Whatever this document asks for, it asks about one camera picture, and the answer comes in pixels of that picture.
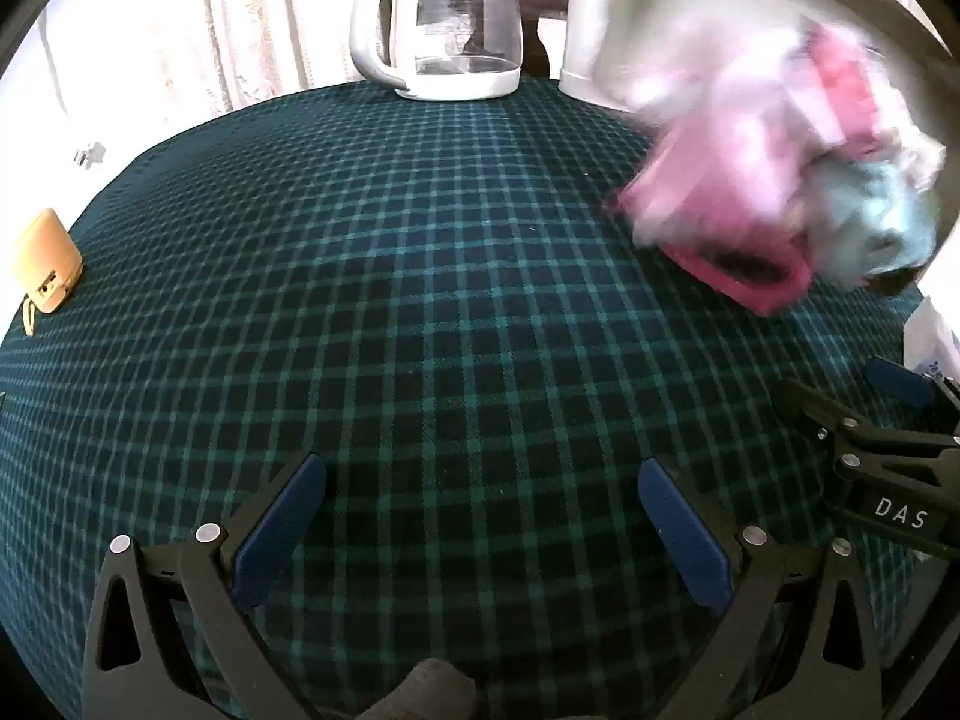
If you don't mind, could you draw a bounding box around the light blue cloth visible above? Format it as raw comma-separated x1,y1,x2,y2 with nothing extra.
806,161,942,293

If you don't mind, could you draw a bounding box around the glass kettle with white handle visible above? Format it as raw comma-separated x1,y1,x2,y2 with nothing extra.
349,0,524,102

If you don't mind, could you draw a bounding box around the orange cylindrical speaker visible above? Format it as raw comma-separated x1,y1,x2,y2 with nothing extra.
7,208,83,336

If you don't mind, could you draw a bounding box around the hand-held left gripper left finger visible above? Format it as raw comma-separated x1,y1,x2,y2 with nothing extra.
82,454,329,720

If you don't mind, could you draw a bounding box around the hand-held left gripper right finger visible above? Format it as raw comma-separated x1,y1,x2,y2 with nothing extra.
636,457,886,720

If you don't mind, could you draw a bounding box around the hot pink cloth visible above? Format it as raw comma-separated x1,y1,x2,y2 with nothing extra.
806,22,901,151

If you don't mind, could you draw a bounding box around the pink zip pouch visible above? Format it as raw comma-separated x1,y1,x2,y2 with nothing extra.
615,120,815,316

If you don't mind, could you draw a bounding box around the white and blue tissue packet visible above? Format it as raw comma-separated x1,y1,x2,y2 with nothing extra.
904,296,960,383

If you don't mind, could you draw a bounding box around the cream patterned curtain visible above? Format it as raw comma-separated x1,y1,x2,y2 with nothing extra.
45,0,623,121

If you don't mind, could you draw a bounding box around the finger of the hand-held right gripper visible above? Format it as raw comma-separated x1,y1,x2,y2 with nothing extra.
862,356,960,421
776,379,960,477

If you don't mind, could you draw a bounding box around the green plaid tablecloth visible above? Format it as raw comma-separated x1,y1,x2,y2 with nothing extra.
0,79,931,720

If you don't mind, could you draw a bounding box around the white thermos jug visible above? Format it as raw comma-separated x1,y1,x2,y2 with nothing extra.
559,0,638,102

